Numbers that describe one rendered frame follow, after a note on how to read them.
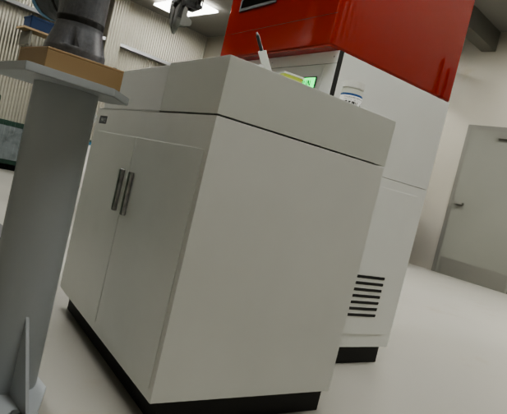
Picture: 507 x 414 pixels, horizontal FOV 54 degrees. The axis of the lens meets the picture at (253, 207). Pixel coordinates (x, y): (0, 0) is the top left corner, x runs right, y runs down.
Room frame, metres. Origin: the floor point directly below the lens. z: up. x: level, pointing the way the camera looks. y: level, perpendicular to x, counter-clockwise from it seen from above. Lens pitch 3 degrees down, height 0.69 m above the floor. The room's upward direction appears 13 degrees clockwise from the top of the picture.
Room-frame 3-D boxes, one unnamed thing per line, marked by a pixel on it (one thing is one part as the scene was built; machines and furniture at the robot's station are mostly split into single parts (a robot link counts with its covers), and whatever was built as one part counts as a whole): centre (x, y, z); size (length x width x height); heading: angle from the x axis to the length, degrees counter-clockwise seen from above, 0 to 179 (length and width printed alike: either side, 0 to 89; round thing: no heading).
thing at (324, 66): (2.19, 0.05, 1.02); 0.81 x 0.03 x 0.40; 35
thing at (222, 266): (1.78, 0.17, 0.41); 0.96 x 0.64 x 0.82; 35
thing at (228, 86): (1.54, -0.02, 0.89); 0.62 x 0.35 x 0.14; 125
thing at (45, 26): (8.46, 4.14, 2.34); 0.50 x 0.37 x 0.20; 134
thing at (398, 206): (2.39, -0.23, 0.41); 0.82 x 0.70 x 0.82; 35
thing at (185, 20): (1.65, 0.36, 1.13); 0.06 x 0.03 x 0.09; 125
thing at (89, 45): (1.29, 0.54, 0.93); 0.15 x 0.15 x 0.10
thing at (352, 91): (1.62, -0.22, 1.01); 0.07 x 0.07 x 0.10
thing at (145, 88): (1.75, 0.46, 0.89); 0.55 x 0.09 x 0.14; 35
